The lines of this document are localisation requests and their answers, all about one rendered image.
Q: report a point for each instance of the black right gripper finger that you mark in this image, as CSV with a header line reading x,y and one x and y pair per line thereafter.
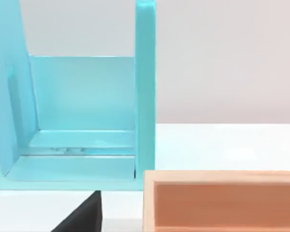
x,y
88,215

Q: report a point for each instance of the shallow salmon-coloured box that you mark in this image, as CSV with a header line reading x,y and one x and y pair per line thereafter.
x,y
222,205

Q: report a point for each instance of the light blue rack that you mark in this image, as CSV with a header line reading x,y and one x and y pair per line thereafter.
x,y
82,96

